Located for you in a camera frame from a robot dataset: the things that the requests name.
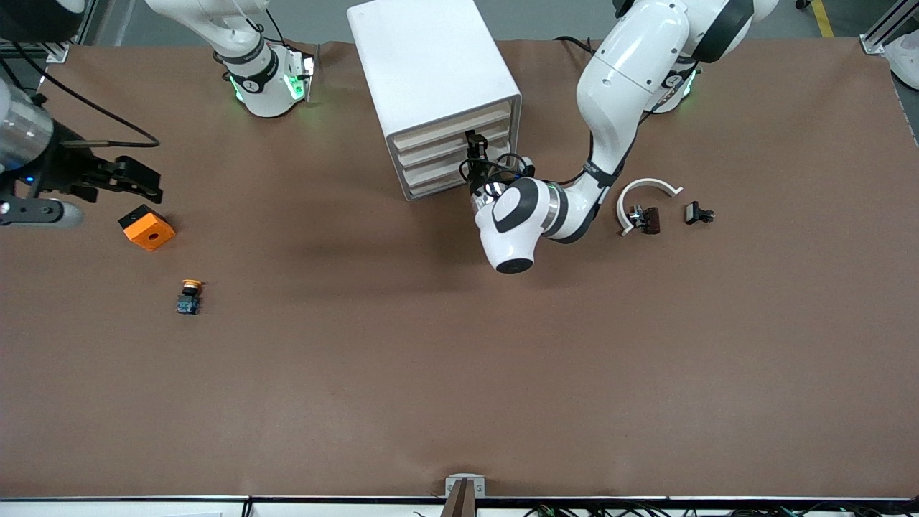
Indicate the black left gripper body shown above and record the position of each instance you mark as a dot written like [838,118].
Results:
[478,177]

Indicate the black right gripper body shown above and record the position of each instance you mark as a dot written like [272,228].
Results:
[67,174]

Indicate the white plastic drawer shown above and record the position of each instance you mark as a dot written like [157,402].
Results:
[431,180]
[431,133]
[431,164]
[431,148]

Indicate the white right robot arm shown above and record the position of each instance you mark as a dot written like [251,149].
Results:
[262,82]

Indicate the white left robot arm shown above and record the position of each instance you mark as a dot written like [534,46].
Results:
[632,79]

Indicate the white drawer cabinet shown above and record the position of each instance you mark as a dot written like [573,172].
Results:
[431,64]

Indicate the orange box with hole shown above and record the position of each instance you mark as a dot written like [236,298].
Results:
[136,230]

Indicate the small silver metal clip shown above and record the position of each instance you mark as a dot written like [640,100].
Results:
[636,215]

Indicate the white curved plastic piece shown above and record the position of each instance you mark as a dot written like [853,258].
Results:
[646,182]

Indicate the brown table cover sheet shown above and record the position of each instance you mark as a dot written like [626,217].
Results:
[459,345]

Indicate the small brown block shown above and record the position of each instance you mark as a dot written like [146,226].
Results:
[651,220]

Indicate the small black clip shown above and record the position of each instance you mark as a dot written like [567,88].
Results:
[693,212]

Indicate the white rounded plastic housing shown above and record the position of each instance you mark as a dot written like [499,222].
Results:
[906,61]

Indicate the yellow push button switch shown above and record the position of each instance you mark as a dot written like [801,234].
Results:
[189,301]

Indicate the aluminium frame profile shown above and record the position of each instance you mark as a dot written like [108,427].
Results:
[54,50]
[879,32]

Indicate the grey metal mount bracket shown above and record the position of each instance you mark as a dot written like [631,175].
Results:
[452,485]

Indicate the white table edge rail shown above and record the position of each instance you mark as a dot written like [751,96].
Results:
[143,507]

